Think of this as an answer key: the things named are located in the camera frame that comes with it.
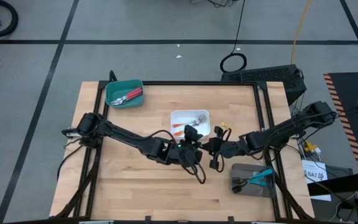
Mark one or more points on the black hazard striped mat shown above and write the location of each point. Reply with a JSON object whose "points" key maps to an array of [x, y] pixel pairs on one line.
{"points": [[350, 90]]}

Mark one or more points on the black metal table frame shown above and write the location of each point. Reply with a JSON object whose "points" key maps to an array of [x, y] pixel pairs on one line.
{"points": [[197, 83]]}

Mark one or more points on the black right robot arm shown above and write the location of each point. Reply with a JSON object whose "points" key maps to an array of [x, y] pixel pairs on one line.
{"points": [[291, 127]]}

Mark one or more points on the yellow power plugs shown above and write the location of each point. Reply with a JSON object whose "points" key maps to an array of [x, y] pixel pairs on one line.
{"points": [[310, 145]]}

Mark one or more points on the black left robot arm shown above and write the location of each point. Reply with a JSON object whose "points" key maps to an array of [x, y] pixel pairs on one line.
{"points": [[126, 138]]}

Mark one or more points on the grey translucent bin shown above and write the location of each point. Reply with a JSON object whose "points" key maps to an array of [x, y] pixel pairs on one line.
{"points": [[253, 193]]}

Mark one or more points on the white paper label sheet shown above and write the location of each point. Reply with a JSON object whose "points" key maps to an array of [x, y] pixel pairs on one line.
{"points": [[314, 174]]}

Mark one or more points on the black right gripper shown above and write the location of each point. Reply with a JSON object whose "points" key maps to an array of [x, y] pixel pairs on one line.
{"points": [[228, 147]]}

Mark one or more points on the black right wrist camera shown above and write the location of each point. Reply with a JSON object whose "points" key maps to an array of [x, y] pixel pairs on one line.
{"points": [[218, 131]]}

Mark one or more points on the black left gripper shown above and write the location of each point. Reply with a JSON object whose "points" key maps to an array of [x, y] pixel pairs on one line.
{"points": [[185, 154]]}

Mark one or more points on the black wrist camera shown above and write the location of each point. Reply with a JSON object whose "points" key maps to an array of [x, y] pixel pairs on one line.
{"points": [[193, 133], [218, 131]]}

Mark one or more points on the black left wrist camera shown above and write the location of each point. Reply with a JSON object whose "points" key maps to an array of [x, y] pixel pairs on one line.
{"points": [[193, 133]]}

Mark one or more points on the teal plastic bin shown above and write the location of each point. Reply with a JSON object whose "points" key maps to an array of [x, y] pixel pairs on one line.
{"points": [[120, 105]]}

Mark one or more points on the black computer case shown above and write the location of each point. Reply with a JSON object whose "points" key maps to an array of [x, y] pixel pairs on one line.
{"points": [[266, 77]]}

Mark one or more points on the white plastic bin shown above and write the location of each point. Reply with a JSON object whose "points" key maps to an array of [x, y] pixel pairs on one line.
{"points": [[185, 116]]}

